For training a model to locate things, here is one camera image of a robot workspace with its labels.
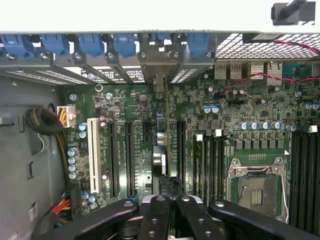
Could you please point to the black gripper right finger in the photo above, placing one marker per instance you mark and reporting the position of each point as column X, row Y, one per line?
column 197, row 222

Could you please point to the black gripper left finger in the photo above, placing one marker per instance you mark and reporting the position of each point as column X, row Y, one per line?
column 155, row 220

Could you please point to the black expansion slot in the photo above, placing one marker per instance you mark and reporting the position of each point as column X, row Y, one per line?
column 114, row 160
column 130, row 160
column 181, row 155

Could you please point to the CPU socket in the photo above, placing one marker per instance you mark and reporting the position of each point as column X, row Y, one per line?
column 257, row 190

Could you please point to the white PCI slot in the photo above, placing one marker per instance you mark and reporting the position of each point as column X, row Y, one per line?
column 93, row 155

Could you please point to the green motherboard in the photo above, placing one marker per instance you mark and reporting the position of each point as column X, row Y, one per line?
column 225, row 112

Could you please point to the white power connector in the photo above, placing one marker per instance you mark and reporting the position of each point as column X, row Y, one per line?
column 67, row 115

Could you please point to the blue slot retainer clip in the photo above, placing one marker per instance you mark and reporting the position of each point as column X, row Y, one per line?
column 125, row 45
column 55, row 43
column 90, row 45
column 198, row 45
column 17, row 45

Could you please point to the open black PC case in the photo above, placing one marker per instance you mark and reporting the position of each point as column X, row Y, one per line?
column 25, row 90

